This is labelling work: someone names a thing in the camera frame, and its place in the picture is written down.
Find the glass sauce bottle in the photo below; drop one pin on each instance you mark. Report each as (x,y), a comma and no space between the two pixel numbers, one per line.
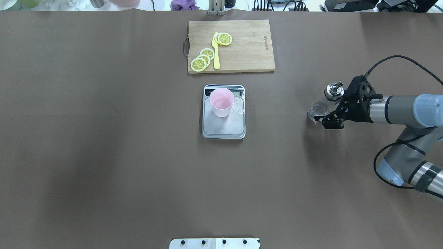
(327,101)

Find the yellow plastic knife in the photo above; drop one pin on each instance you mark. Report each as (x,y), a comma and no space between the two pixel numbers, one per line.
(216,61)

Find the lemon slice middle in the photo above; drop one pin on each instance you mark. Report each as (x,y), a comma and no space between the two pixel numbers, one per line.
(206,59)

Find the lemon slice pair under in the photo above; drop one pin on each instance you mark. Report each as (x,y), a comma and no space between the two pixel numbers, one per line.
(216,38)

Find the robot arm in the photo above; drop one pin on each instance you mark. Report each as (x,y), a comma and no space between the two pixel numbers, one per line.
(404,165)

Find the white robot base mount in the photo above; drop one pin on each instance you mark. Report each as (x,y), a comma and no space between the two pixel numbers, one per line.
(215,243)

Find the lemon slice back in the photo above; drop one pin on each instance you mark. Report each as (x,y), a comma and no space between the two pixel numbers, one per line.
(208,52)

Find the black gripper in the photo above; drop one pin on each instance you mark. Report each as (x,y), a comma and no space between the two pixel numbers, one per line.
(359,111)

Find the lemon slice front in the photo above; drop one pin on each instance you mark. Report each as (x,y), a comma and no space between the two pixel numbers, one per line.
(198,64)

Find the purple cloth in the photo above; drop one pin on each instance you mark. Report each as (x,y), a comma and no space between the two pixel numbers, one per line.
(183,5)

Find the aluminium frame post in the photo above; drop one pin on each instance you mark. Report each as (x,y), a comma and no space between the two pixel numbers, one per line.
(216,7)

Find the bamboo cutting board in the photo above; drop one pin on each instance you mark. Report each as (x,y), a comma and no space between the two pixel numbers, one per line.
(251,49)

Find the lemon slice pair top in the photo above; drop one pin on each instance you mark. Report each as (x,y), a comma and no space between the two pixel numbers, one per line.
(225,39)

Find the silver electronic kitchen scale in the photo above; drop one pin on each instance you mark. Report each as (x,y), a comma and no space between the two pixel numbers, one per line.
(232,126)

